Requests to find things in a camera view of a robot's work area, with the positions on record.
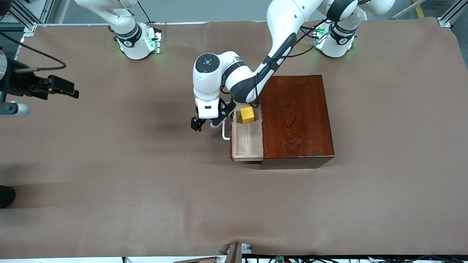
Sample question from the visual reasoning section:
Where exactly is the dark brown wooden cabinet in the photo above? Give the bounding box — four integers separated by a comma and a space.
259, 75, 336, 169

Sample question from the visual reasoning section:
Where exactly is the black base cable bundle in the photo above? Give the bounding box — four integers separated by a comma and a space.
302, 20, 329, 41

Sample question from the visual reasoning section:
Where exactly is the yellow wooden block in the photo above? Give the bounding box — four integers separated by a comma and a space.
239, 106, 256, 124

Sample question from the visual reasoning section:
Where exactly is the light wood drawer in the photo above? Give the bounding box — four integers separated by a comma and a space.
230, 102, 264, 162

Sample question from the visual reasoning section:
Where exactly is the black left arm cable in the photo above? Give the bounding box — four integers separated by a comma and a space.
252, 18, 329, 108

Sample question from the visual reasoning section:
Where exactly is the brown table cover sheet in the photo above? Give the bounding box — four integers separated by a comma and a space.
0, 16, 468, 260

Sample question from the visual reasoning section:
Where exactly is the black round object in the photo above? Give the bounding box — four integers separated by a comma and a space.
0, 185, 16, 209

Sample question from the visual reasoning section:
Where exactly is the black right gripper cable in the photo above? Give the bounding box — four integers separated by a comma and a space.
0, 31, 67, 72

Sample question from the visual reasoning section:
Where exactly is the aluminium frame profile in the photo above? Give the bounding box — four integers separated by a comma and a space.
438, 0, 468, 28
7, 0, 55, 28

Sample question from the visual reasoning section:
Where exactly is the brown angled bracket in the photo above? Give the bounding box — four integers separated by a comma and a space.
219, 242, 242, 263

